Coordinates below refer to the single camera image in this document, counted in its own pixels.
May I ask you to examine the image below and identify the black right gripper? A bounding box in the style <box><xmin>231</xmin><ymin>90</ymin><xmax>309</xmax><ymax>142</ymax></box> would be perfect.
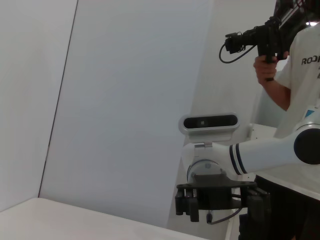
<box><xmin>174</xmin><ymin>174</ymin><xmax>272</xmax><ymax>226</ymax></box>

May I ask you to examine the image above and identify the black handheld camera rig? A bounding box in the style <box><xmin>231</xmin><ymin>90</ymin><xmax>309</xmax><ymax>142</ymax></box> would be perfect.
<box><xmin>219</xmin><ymin>16</ymin><xmax>291</xmax><ymax>82</ymax></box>

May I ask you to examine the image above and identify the person right forearm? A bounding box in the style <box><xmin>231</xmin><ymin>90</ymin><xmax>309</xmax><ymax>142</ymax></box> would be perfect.
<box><xmin>258</xmin><ymin>74</ymin><xmax>293</xmax><ymax>112</ymax></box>

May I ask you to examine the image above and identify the person right hand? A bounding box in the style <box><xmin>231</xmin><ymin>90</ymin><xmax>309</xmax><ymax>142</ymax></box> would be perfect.
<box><xmin>253</xmin><ymin>55</ymin><xmax>278</xmax><ymax>87</ymax></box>

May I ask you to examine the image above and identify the white panel with holes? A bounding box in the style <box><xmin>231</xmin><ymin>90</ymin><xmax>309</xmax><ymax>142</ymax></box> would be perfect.
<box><xmin>246</xmin><ymin>122</ymin><xmax>278</xmax><ymax>144</ymax></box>

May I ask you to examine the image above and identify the person in white t-shirt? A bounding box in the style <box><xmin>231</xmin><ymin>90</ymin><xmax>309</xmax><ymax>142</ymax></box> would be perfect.
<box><xmin>238</xmin><ymin>24</ymin><xmax>320</xmax><ymax>240</ymax></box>

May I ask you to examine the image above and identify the grey right gripper cable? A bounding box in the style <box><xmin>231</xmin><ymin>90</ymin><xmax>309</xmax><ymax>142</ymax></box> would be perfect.
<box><xmin>205</xmin><ymin>205</ymin><xmax>249</xmax><ymax>225</ymax></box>

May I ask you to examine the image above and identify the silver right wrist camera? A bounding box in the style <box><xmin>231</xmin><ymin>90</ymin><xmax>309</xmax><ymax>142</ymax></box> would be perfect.
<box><xmin>178</xmin><ymin>113</ymin><xmax>240</xmax><ymax>145</ymax></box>

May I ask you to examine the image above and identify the metal ceiling rail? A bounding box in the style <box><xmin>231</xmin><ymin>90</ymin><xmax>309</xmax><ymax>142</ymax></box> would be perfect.
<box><xmin>273</xmin><ymin>0</ymin><xmax>320</xmax><ymax>33</ymax></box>

